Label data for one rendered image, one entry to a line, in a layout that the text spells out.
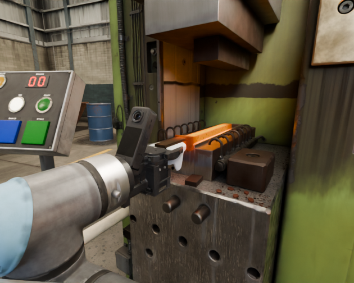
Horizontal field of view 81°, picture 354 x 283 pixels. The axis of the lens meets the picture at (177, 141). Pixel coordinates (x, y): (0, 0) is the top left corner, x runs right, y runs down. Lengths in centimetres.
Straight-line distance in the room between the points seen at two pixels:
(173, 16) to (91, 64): 834
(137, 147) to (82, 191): 12
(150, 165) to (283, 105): 67
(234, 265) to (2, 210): 43
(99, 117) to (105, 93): 332
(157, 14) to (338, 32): 39
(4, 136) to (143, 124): 55
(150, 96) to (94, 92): 803
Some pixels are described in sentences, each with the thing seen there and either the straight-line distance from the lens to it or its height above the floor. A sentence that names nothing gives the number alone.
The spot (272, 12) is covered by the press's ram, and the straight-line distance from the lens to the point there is 79.
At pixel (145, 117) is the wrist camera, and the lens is 37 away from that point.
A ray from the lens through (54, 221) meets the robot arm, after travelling 27.
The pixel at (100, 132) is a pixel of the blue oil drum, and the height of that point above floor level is 21.
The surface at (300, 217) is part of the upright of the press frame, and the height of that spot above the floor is 81.
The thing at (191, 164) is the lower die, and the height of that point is 95.
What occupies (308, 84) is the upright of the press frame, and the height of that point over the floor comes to 114.
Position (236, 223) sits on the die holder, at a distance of 47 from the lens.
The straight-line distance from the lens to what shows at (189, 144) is 50.
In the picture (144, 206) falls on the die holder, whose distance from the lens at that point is 60.
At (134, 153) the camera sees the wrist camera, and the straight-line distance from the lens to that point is 36.
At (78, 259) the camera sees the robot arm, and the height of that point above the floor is 92.
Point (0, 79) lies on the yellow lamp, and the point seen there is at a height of 117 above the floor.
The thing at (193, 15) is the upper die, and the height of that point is 129.
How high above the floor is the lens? 112
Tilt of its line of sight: 13 degrees down
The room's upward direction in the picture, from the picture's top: straight up
